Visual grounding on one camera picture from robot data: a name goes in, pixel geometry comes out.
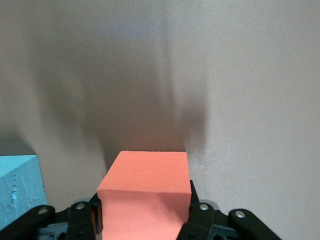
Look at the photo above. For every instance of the blue foam cube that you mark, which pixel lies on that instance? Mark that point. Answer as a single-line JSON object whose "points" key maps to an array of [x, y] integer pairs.
{"points": [[20, 187]]}

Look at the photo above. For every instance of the brown table cover sheet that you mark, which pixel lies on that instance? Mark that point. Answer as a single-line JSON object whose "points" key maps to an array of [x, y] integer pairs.
{"points": [[225, 75]]}

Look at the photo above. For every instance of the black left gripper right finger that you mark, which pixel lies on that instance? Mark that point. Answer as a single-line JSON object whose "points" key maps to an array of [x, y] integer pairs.
{"points": [[217, 222]]}

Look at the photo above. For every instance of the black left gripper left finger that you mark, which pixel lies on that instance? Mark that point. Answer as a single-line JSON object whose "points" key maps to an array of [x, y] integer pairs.
{"points": [[62, 222]]}

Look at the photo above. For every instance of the orange foam cube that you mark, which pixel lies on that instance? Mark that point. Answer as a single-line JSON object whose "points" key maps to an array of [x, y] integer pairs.
{"points": [[145, 180]]}

